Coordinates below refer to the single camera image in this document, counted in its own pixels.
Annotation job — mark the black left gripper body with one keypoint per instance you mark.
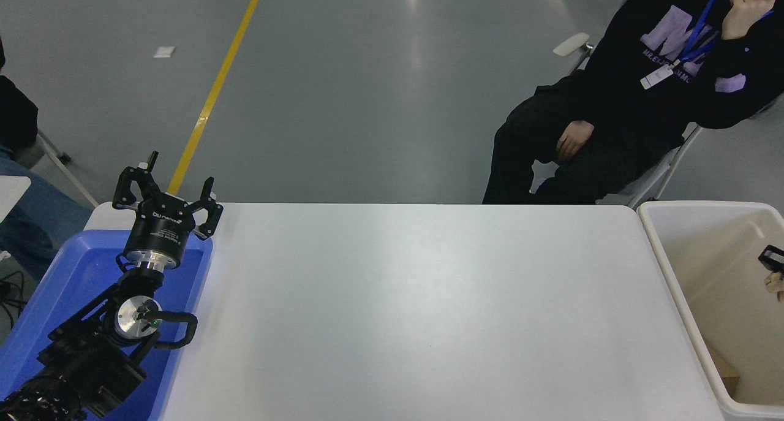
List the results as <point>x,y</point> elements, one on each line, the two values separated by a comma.
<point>159,228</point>

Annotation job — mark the tan paper ball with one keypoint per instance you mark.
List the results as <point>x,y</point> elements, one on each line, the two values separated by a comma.
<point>776,285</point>

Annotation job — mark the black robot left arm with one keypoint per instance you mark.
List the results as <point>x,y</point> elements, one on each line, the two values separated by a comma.
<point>92,360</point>

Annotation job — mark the person's right hand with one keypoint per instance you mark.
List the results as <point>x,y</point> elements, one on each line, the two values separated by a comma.
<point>574,140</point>

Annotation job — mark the person's left hand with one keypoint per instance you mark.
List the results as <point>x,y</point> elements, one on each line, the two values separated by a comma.
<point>742,10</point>

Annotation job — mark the large pale plastic bin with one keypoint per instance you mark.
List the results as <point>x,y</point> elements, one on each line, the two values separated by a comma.
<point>710,274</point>

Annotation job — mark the grey metal chair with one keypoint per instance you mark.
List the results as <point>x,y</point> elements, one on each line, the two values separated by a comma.
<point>58,157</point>

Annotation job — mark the blue plastic tray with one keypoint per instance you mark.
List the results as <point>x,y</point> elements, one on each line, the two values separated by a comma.
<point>73,274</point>

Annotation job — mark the person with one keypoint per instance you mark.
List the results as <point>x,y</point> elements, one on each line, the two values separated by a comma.
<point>612,90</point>
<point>37,212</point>

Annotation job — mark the white paper scrap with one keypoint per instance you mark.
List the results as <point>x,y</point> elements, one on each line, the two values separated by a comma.
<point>163,51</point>

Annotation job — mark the small white table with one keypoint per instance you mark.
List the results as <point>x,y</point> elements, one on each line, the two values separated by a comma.
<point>11,194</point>

